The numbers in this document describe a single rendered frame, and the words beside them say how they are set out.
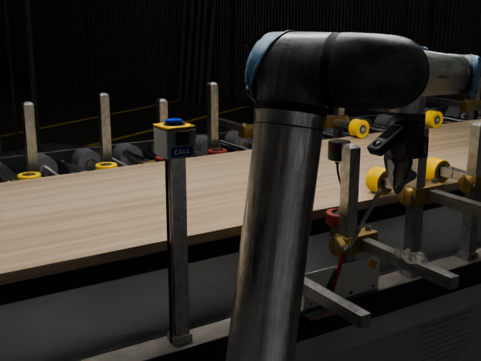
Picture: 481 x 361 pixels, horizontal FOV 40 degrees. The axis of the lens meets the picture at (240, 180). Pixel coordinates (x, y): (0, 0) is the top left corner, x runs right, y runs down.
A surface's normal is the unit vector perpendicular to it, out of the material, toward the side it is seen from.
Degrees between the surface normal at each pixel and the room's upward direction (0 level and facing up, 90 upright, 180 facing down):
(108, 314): 90
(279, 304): 80
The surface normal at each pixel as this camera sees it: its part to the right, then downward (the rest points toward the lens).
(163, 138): -0.85, 0.14
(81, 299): 0.53, 0.22
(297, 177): 0.36, 0.07
